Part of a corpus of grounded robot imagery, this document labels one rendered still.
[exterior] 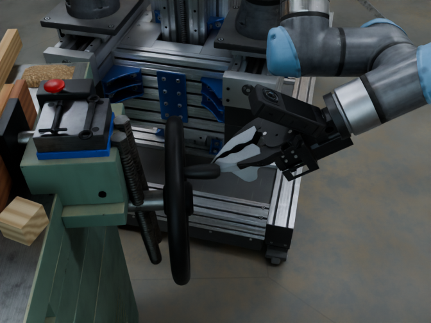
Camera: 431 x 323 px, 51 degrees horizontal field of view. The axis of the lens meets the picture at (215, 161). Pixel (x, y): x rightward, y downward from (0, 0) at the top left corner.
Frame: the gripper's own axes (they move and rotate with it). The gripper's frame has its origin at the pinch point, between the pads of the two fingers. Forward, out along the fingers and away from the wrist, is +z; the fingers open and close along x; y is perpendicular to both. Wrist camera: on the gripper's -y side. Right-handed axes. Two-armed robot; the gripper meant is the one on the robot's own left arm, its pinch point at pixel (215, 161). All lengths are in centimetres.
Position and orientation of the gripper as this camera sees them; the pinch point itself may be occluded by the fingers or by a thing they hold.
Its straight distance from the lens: 70.0
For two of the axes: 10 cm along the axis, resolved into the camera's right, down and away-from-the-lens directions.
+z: -8.6, 4.1, 3.1
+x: -0.7, -7.0, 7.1
